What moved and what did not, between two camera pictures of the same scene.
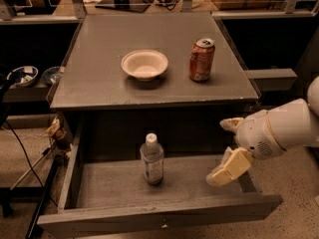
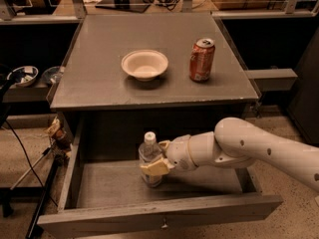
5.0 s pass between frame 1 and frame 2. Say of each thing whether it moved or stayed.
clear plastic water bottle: stayed
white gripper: moved
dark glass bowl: stayed
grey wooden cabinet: stayed
